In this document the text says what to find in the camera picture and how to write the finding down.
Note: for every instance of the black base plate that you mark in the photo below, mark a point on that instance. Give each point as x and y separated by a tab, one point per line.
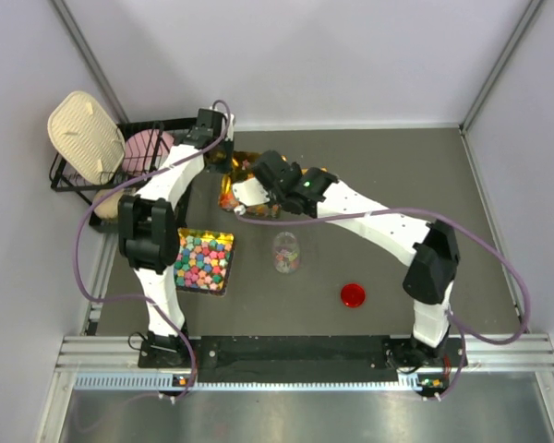
317	358

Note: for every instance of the aluminium frame rail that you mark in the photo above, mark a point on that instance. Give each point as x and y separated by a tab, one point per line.
109	363

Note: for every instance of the red round lid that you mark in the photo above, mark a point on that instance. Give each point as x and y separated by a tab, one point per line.
353	295

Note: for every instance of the tin with opaque star candies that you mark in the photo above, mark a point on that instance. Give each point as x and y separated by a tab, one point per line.
204	261

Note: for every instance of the pink bowl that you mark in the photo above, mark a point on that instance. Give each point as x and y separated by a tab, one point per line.
146	150

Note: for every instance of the beige ribbed tray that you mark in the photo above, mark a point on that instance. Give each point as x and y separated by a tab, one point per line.
87	137

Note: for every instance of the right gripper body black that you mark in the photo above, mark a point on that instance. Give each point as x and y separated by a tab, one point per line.
268	162

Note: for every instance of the grey slotted cable duct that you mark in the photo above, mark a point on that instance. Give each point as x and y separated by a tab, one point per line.
174	383

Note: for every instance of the black wire dish rack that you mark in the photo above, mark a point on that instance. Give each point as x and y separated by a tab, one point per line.
64	178

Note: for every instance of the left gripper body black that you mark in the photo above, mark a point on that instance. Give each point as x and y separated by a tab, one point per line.
218	160

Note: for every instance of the beige round bowl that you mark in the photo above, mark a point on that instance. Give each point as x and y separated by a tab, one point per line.
108	209

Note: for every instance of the clear plastic cup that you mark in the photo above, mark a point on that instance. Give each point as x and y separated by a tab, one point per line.
286	252

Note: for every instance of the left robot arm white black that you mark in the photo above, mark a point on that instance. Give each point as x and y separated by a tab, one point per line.
149	237

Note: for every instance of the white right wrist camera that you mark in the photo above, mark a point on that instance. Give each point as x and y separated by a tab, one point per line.
249	193

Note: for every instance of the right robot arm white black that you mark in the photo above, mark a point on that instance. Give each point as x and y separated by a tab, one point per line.
428	249

